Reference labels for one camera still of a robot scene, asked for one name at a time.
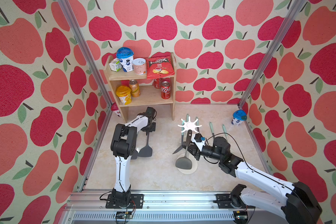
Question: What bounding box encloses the red chips bag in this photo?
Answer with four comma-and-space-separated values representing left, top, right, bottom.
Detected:
147, 56, 175, 79

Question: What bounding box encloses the circuit board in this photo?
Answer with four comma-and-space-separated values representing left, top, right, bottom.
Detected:
115, 211, 133, 219
233, 211, 248, 224

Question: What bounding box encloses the left aluminium frame post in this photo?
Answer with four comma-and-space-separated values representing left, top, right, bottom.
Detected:
57, 0, 114, 107

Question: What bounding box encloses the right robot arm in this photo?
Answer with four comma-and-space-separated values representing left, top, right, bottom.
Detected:
186, 134, 322, 224

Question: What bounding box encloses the small green white carton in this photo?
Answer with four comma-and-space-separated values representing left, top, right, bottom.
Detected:
109, 58, 122, 72

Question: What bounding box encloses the red white cup behind shelf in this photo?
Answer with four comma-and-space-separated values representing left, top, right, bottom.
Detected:
110, 102, 122, 117

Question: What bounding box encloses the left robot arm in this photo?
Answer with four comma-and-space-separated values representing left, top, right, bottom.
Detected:
105, 107, 156, 209

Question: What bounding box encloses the blue lid yogurt tub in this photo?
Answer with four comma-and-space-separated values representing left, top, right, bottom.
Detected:
116, 47, 134, 72

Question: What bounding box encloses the right aluminium frame post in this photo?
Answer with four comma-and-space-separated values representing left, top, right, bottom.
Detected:
238, 0, 307, 109

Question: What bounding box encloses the blue lid yogurt cup floor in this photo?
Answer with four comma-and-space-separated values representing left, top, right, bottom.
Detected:
231, 110, 247, 126

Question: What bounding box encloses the grey spatula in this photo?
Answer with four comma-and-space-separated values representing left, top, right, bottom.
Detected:
131, 150, 138, 160

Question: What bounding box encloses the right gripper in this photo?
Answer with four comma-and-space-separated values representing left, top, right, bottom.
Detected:
182, 139, 221, 163

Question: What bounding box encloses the grey spatula mint handle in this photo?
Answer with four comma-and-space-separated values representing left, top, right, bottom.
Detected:
209, 122, 215, 139

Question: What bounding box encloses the white utensil rack stand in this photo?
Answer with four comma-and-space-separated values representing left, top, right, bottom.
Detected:
174, 115, 201, 175

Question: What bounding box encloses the pink cup foil lid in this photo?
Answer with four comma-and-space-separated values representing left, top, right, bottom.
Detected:
133, 58, 147, 75

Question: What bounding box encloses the red cola can back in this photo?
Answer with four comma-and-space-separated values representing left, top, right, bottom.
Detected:
154, 78, 162, 89

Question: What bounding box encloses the aluminium frame post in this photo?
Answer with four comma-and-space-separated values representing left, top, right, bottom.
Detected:
57, 0, 114, 107
238, 0, 307, 109

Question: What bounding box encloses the wooden two-tier shelf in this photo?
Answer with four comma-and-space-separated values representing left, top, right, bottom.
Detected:
104, 56, 176, 122

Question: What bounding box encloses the yellow mango cup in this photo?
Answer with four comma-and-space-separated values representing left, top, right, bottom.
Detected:
116, 85, 132, 105

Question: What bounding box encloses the red cola can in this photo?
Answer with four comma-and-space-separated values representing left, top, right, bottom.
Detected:
161, 81, 171, 99
154, 78, 162, 89

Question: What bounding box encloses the red cola can front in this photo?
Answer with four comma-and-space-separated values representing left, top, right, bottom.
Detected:
161, 81, 171, 99

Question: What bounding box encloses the left circuit board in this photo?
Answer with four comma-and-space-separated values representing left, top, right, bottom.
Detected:
115, 211, 133, 219

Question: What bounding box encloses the right circuit board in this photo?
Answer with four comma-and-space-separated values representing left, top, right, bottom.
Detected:
233, 211, 248, 224

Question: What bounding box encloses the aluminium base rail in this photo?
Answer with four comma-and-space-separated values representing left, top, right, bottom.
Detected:
61, 189, 301, 224

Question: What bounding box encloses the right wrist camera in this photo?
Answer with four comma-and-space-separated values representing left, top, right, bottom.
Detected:
191, 133, 206, 151

